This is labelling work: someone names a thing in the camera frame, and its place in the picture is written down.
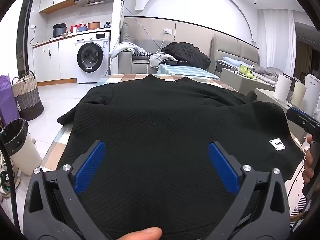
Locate black cable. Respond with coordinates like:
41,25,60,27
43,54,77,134
0,130,20,230

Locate black puffer jacket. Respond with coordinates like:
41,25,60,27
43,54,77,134
161,42,211,70

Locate white air purifier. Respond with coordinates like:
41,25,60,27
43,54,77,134
304,74,320,120

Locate plaid tablecloth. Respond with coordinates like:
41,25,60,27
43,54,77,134
40,73,308,180

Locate white grey garment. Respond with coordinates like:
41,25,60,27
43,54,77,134
109,42,145,58

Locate white sneakers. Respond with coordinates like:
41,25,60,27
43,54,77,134
0,152,20,200

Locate beige box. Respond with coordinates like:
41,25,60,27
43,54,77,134
254,88,290,110
221,67,275,93

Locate black cooking pot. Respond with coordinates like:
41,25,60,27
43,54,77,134
52,24,68,38

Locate beige bed headboard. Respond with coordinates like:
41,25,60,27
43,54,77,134
211,34,260,73

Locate light grey garment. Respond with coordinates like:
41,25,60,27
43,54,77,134
149,52,173,68

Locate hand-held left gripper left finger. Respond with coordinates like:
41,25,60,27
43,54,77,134
23,140,113,240

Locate thin wall cable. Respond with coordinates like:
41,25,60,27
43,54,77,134
121,0,165,55

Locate white washing machine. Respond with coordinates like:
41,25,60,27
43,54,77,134
74,31,111,84

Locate white curtain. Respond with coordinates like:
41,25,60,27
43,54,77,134
262,9,297,79

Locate white trash bin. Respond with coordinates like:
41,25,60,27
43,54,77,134
0,119,43,176

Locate grey bed blanket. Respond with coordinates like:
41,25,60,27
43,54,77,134
250,64,284,83

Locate wicker laundry basket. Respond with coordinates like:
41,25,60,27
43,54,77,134
11,70,45,121

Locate black knit sweater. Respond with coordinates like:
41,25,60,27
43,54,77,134
57,74,305,240

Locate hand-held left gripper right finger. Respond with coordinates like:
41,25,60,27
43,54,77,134
208,141,290,240

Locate purple bag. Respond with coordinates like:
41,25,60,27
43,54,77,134
0,74,20,128

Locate person's right hand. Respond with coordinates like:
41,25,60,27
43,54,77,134
302,134,315,185

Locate grey sofa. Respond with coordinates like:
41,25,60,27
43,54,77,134
118,21,175,75

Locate green plush toy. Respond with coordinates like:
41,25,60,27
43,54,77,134
239,64,256,79

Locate white kitchen counter cabinet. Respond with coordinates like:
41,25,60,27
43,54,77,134
32,30,78,87

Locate dark door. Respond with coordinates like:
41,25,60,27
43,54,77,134
16,0,35,73

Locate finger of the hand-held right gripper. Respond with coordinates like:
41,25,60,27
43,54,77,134
286,107,320,133

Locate teal checked cloth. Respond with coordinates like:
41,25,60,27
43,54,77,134
156,64,220,81

